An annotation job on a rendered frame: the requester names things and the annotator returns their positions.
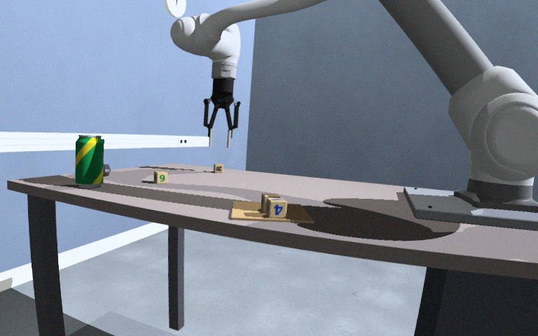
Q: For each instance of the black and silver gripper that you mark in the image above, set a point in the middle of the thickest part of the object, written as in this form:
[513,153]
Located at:
[222,97]

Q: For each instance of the green and yellow drink can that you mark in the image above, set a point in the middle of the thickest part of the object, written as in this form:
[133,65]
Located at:
[89,168]

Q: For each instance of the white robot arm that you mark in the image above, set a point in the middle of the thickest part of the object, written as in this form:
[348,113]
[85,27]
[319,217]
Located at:
[493,109]

